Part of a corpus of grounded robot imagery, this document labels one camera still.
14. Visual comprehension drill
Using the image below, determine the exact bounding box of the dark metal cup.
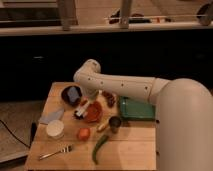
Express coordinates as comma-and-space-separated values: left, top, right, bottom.
109, 116, 121, 133

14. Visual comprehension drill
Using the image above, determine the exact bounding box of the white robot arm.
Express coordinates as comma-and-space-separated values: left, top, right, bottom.
73, 59, 213, 171

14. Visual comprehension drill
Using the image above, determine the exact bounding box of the red bowl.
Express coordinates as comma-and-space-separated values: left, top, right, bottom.
82, 101, 102, 123

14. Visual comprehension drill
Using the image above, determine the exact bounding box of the dark plate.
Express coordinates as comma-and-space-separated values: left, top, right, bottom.
61, 86, 82, 107

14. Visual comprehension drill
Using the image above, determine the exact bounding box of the yellow-green vegetable piece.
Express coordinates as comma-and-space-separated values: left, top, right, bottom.
97, 122, 109, 132

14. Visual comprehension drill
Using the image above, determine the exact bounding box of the green chili pepper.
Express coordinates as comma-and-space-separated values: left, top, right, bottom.
92, 134, 109, 165

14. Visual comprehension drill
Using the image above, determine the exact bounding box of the orange tomato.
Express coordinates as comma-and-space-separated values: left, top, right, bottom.
77, 128, 90, 141

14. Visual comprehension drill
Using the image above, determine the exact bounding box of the blue sponge piece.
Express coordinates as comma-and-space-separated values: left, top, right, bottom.
67, 87, 79, 103

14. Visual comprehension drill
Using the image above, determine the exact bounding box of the white dish brush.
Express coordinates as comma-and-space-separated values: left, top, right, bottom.
74, 101, 90, 119

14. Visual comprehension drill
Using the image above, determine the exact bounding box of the green tray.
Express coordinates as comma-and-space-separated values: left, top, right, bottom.
119, 96, 155, 121

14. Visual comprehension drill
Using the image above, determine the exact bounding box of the black cable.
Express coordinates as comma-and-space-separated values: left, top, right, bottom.
0, 119, 38, 149

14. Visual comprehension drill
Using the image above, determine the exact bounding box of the silver fork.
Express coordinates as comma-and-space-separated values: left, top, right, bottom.
38, 145, 73, 160

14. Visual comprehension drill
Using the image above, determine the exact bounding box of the dark red food item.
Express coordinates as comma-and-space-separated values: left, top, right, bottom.
102, 91, 116, 108

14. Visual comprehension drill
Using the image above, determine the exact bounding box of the grey cloth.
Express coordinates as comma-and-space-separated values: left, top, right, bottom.
39, 108, 64, 125

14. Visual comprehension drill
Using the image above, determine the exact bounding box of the white cup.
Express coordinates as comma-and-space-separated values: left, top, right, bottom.
46, 120, 64, 139

